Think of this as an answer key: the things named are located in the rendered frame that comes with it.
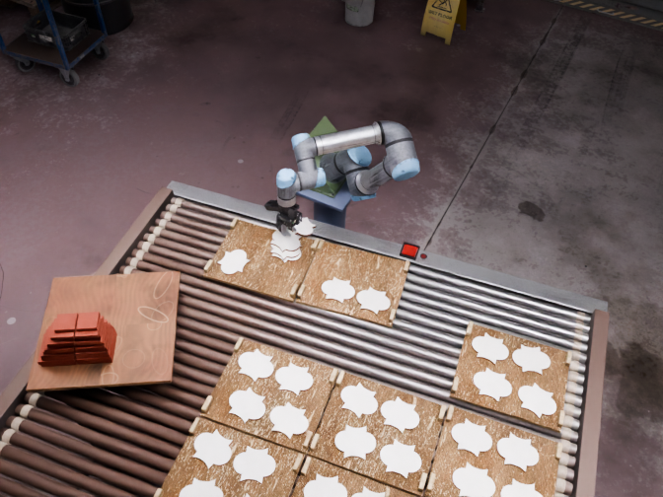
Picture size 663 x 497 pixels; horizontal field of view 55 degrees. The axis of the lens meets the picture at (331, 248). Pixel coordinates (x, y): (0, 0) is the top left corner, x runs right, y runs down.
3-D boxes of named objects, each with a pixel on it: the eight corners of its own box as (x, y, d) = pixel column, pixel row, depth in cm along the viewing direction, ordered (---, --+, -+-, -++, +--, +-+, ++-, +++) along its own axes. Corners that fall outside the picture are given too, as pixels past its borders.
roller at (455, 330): (149, 237, 293) (147, 230, 289) (582, 368, 254) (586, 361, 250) (143, 245, 290) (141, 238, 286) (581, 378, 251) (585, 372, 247)
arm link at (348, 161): (350, 150, 309) (369, 140, 299) (357, 177, 308) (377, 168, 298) (332, 150, 301) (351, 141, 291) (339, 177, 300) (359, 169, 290)
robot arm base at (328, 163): (330, 148, 314) (343, 141, 307) (347, 173, 319) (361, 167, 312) (314, 164, 305) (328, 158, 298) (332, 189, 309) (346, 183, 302)
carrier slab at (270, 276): (236, 221, 295) (236, 218, 293) (320, 244, 287) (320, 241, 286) (203, 277, 273) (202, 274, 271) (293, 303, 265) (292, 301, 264)
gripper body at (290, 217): (291, 233, 263) (290, 212, 254) (274, 223, 267) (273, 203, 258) (302, 222, 268) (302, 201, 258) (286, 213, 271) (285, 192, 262)
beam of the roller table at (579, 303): (174, 188, 317) (172, 179, 312) (603, 310, 275) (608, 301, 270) (165, 199, 311) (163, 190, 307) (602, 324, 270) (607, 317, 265)
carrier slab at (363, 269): (321, 243, 287) (321, 240, 286) (409, 264, 280) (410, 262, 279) (295, 303, 265) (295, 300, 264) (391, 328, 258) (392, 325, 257)
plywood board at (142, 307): (54, 280, 257) (52, 277, 255) (180, 273, 261) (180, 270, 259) (27, 392, 224) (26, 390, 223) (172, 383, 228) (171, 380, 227)
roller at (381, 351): (125, 268, 280) (123, 261, 277) (577, 411, 241) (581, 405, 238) (119, 277, 277) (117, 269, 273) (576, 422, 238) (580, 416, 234)
